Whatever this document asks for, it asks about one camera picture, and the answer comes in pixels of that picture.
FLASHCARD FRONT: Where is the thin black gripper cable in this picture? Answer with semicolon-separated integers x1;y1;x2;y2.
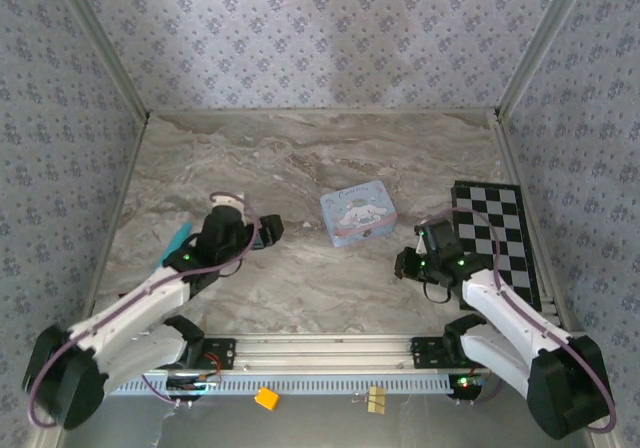
421;277;454;305

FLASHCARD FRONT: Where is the grey slotted cable duct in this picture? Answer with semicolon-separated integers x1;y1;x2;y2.
107;370;461;397

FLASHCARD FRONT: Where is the aluminium frame post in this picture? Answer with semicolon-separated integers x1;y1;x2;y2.
493;0;597;122
49;0;152;122

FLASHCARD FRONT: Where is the light blue cartoon tin box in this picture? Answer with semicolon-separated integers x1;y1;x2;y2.
319;179;397;248

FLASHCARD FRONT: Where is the black base electronics board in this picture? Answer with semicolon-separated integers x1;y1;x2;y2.
166;375;224;402
447;372;486;402

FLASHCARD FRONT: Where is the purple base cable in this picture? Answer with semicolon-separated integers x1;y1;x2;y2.
469;373;505;405
141;372;195;409

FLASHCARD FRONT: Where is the aluminium back frame rail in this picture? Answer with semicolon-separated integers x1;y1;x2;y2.
147;107;501;118

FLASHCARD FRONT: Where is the teal pen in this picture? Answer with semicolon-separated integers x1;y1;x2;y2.
152;221;194;269

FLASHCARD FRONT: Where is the cream binder clip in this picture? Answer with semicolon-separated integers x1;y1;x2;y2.
352;386;387;414

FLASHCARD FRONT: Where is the orange plastic block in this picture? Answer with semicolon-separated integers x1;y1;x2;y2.
253;386;281;412

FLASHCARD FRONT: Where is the black grey chessboard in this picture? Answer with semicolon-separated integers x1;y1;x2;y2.
450;180;544;312

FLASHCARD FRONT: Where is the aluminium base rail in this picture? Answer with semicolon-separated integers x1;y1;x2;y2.
202;335;501;373

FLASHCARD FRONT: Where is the aluminium side frame rail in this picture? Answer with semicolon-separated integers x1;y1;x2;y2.
29;115;151;448
492;112;621;448

